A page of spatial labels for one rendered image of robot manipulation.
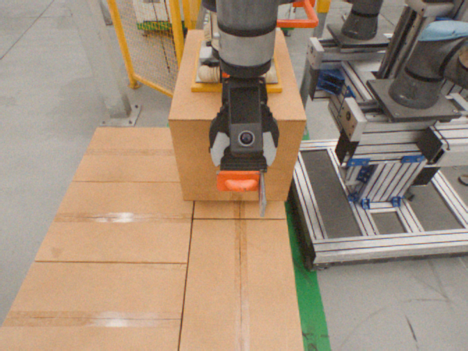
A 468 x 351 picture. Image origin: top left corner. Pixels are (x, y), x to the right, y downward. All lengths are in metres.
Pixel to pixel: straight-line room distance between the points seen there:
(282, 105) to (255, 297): 0.66
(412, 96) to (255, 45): 0.79
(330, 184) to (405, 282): 0.67
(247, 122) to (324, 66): 1.12
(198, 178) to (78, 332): 0.64
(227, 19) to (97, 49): 2.09
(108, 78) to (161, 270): 1.73
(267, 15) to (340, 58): 1.14
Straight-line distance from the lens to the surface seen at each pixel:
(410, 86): 1.10
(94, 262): 1.27
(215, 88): 0.95
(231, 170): 0.50
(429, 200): 2.08
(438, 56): 1.05
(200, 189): 1.09
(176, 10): 2.24
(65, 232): 1.40
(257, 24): 0.38
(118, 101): 2.64
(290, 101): 0.94
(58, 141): 2.76
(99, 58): 2.47
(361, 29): 1.48
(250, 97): 0.42
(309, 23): 1.11
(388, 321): 1.83
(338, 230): 1.71
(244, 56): 0.39
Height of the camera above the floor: 1.60
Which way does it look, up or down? 49 degrees down
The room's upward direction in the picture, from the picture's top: straight up
